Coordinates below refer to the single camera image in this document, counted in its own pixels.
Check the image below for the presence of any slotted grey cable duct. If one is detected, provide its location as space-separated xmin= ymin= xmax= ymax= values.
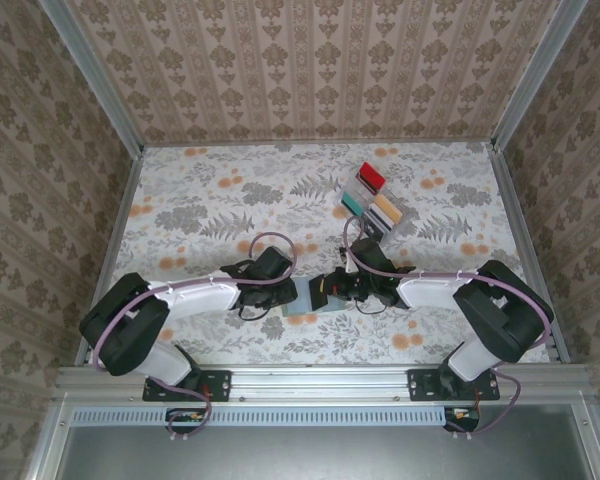
xmin=72 ymin=406 xmax=446 ymax=428

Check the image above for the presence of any aluminium table side rail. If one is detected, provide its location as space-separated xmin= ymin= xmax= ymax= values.
xmin=74 ymin=146 xmax=146 ymax=366
xmin=492 ymin=144 xmax=571 ymax=364

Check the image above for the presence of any red card stack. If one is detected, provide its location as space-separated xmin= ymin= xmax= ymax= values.
xmin=357 ymin=160 xmax=388 ymax=194

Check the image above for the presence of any aluminium frame post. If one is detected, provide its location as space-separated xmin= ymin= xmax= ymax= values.
xmin=491 ymin=0 xmax=581 ymax=152
xmin=39 ymin=0 xmax=146 ymax=154

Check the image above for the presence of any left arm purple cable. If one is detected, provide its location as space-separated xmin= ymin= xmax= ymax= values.
xmin=92 ymin=231 xmax=297 ymax=444

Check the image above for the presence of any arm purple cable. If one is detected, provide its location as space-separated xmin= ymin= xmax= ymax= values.
xmin=342 ymin=215 xmax=557 ymax=444
xmin=92 ymin=231 xmax=297 ymax=444

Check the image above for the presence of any aluminium mounting rail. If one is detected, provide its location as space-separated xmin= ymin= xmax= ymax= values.
xmin=54 ymin=363 xmax=599 ymax=402

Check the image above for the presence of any grey metal panel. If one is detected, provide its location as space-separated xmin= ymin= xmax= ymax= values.
xmin=54 ymin=403 xmax=600 ymax=480

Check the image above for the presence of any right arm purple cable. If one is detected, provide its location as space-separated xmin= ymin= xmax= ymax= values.
xmin=342 ymin=215 xmax=557 ymax=444

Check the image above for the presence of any tan card stack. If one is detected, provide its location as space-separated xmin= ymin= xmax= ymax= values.
xmin=372 ymin=194 xmax=404 ymax=224

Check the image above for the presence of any floral patterned table cover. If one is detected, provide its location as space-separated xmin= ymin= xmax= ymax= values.
xmin=79 ymin=142 xmax=566 ymax=366

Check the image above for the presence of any black connector board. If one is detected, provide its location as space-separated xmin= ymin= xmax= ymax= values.
xmin=165 ymin=407 xmax=213 ymax=435
xmin=443 ymin=405 xmax=482 ymax=434

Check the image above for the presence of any clear acrylic card organizer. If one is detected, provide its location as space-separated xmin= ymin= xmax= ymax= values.
xmin=336 ymin=160 xmax=407 ymax=247

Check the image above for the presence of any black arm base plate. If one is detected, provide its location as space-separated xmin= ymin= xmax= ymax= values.
xmin=407 ymin=368 xmax=502 ymax=403
xmin=142 ymin=368 xmax=232 ymax=404

